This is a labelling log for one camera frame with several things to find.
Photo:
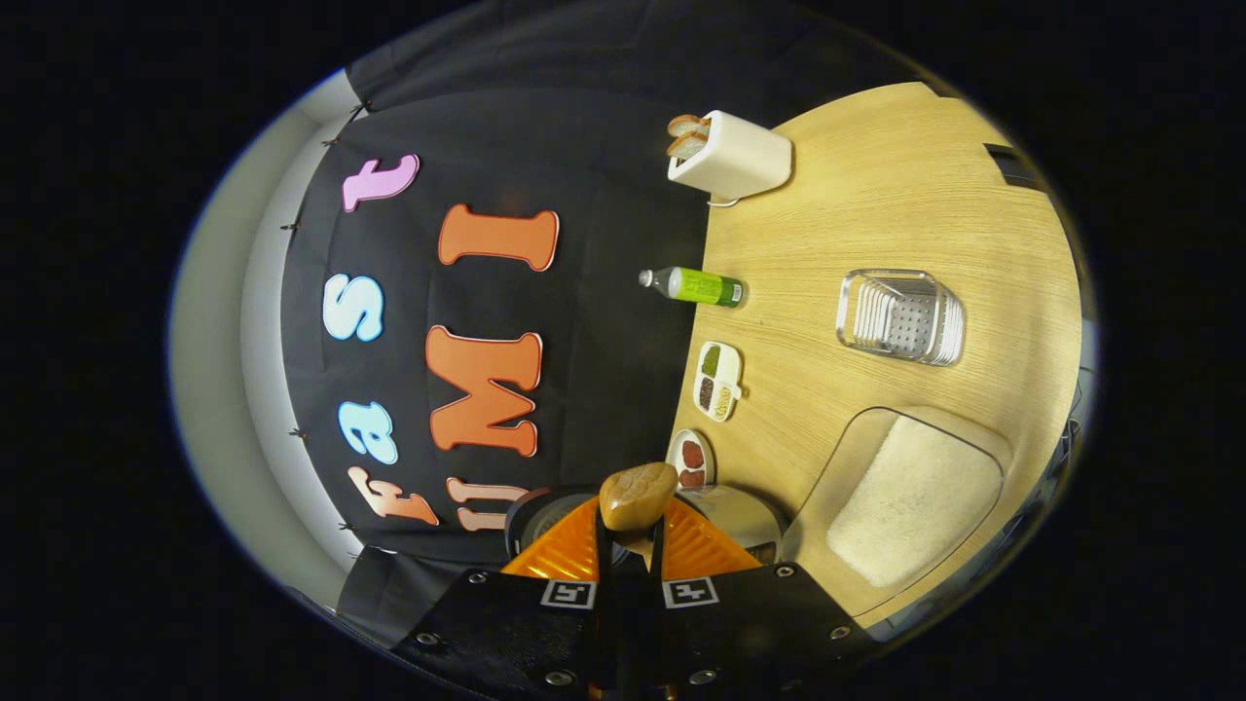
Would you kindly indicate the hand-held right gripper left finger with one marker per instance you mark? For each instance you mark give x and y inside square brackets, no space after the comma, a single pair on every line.
[516,633]

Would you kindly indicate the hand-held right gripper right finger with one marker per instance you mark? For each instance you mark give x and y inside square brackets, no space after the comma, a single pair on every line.
[750,633]

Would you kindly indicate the black rice cooker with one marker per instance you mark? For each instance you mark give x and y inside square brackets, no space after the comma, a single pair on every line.
[740,511]

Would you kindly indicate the wooden spoon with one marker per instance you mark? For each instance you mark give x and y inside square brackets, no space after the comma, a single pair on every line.
[638,497]

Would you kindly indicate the clear plastic rice container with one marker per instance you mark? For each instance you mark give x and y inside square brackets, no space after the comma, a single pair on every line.
[827,467]

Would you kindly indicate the white rice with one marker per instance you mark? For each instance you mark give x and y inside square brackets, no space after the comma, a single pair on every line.
[915,501]

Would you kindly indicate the clear chopstick holder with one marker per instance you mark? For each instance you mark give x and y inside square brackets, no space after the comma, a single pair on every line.
[900,321]

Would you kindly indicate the white round plate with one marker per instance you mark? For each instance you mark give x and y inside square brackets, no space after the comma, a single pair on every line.
[693,456]

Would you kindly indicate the white divided bean dish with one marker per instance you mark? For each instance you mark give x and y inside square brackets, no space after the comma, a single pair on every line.
[718,385]

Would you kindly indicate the green label drink bottle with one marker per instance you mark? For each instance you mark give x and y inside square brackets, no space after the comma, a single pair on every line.
[706,286]

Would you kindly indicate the white toaster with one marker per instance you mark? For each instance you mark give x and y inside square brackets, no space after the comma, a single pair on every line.
[740,156]

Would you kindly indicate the toast bread slice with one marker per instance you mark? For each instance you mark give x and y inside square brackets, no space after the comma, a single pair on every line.
[688,125]
[687,146]

